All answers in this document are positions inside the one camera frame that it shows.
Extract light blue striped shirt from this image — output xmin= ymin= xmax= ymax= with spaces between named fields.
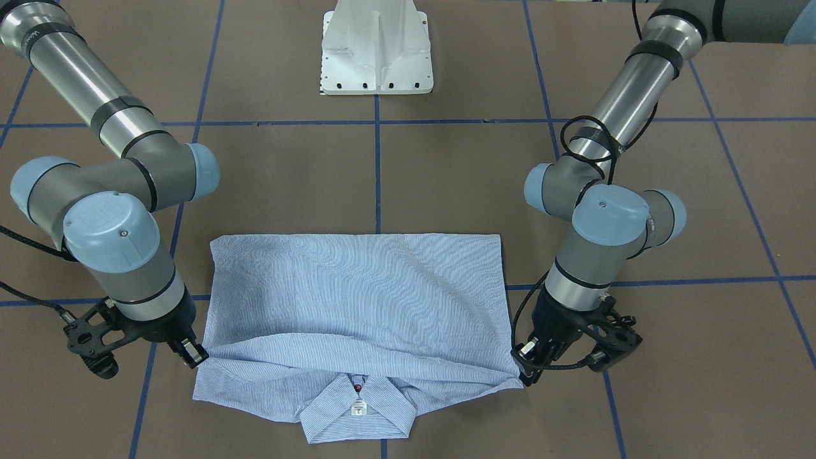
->
xmin=193 ymin=233 xmax=522 ymax=444

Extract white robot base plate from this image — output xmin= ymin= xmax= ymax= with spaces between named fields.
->
xmin=319 ymin=1 xmax=435 ymax=96

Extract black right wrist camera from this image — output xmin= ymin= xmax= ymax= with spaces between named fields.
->
xmin=58 ymin=297 xmax=147 ymax=379

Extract black braided cable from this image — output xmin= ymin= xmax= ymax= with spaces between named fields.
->
xmin=510 ymin=0 xmax=660 ymax=370
xmin=0 ymin=224 xmax=80 ymax=319

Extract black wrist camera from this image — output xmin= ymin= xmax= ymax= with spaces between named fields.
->
xmin=586 ymin=295 xmax=643 ymax=373
xmin=58 ymin=297 xmax=147 ymax=379

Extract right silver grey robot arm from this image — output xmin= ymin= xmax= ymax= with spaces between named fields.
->
xmin=2 ymin=1 xmax=221 ymax=379

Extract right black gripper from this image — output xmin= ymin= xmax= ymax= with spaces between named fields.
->
xmin=105 ymin=287 xmax=209 ymax=368

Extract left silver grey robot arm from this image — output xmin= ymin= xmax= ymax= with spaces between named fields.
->
xmin=512 ymin=1 xmax=814 ymax=386

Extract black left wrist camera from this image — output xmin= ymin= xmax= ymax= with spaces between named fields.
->
xmin=586 ymin=295 xmax=643 ymax=373

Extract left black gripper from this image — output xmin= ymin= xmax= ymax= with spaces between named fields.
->
xmin=512 ymin=288 xmax=613 ymax=387

